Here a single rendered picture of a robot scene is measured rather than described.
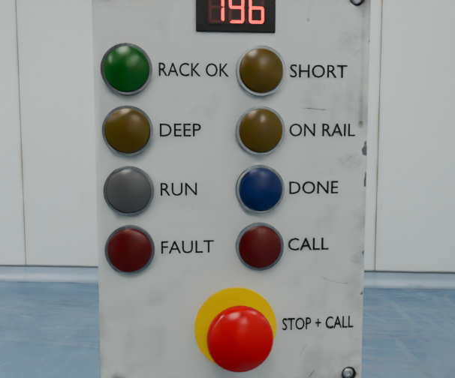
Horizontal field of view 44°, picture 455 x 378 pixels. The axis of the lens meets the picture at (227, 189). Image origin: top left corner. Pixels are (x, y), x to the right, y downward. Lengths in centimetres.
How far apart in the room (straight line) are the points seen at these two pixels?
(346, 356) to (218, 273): 10
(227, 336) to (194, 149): 11
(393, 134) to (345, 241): 344
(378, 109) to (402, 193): 57
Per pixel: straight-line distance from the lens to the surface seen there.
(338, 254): 37
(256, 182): 34
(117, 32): 35
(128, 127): 34
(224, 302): 36
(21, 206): 410
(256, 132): 34
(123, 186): 34
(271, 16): 36
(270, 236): 35
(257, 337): 34
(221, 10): 35
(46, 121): 399
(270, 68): 35
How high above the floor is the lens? 103
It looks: 6 degrees down
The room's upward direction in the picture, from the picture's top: straight up
